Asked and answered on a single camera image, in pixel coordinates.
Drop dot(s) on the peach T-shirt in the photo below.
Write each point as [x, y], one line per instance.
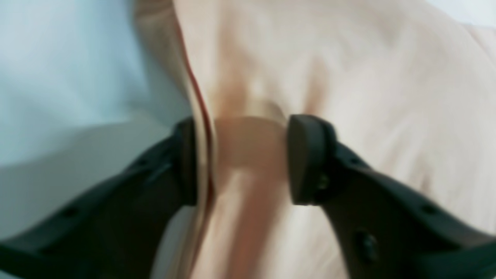
[408, 88]

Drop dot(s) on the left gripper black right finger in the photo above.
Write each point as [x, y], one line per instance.
[385, 229]

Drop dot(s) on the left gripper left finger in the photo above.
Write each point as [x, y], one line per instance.
[113, 230]

